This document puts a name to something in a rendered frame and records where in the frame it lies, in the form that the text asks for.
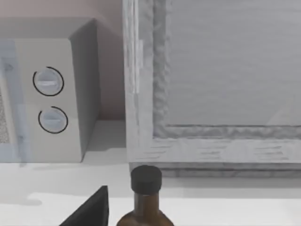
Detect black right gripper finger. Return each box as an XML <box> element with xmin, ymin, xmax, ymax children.
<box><xmin>58</xmin><ymin>185</ymin><xmax>110</xmax><ymax>226</ymax></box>

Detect pale microwave oven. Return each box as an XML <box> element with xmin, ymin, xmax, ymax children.
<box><xmin>0</xmin><ymin>16</ymin><xmax>100</xmax><ymax>163</ymax></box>

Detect brown bottle with black cap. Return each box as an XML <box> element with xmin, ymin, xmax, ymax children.
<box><xmin>116</xmin><ymin>165</ymin><xmax>175</xmax><ymax>226</ymax></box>

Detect grey microwave knob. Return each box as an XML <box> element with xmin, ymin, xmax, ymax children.
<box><xmin>32</xmin><ymin>66</ymin><xmax>65</xmax><ymax>97</ymax></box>
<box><xmin>38</xmin><ymin>106</ymin><xmax>69</xmax><ymax>134</ymax></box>

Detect grey cabinet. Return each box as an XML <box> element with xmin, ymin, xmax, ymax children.
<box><xmin>122</xmin><ymin>0</ymin><xmax>301</xmax><ymax>178</ymax></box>

